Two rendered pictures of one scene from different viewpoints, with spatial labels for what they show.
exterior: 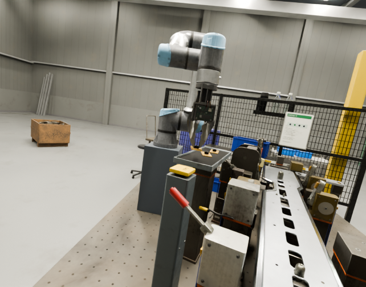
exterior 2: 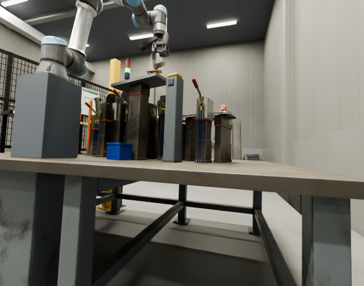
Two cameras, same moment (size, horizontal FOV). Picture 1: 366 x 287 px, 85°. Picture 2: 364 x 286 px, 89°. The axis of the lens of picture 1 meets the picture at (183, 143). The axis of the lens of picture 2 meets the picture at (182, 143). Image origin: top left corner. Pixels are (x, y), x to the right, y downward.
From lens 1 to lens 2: 115 cm
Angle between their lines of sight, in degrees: 81
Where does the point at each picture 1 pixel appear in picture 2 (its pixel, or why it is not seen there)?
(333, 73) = not seen: hidden behind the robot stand
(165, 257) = (178, 126)
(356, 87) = (115, 79)
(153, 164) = (59, 97)
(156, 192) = (64, 131)
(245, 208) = not seen: hidden behind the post
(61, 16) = not seen: outside the picture
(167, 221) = (178, 103)
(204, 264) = (208, 108)
